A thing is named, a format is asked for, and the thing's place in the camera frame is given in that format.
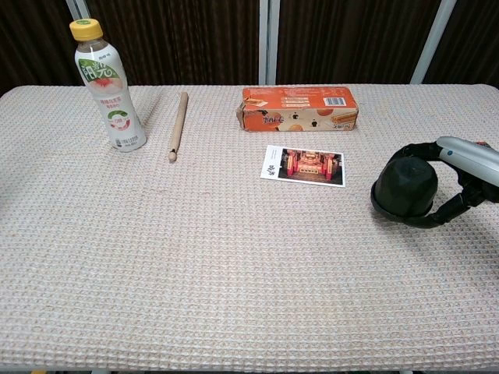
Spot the photo postcard with white border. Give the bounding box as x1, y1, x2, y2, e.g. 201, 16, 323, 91
260, 144, 347, 189

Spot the black dice cup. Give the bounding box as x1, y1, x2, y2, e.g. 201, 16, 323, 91
375, 158, 440, 217

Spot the white metal frame post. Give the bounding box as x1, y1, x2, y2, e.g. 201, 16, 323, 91
65, 0, 90, 23
410, 0, 458, 85
258, 0, 281, 86

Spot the wooden stick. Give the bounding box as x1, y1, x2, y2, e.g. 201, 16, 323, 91
168, 91, 189, 163

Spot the right robot hand black silver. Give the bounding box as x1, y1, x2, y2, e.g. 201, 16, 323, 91
391, 136, 499, 229

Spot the black dice tray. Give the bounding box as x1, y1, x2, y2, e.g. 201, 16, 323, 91
370, 184, 430, 228

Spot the orange cardboard snack box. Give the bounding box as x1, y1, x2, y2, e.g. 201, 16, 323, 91
235, 86, 360, 133

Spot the beige waffle-weave tablecloth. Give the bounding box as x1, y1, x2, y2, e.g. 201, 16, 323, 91
0, 83, 499, 372

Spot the dark brown pleated curtain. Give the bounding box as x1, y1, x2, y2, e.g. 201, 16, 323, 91
0, 0, 499, 94

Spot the yellow-capped peach drink bottle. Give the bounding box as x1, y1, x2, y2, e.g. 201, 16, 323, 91
69, 18, 148, 153

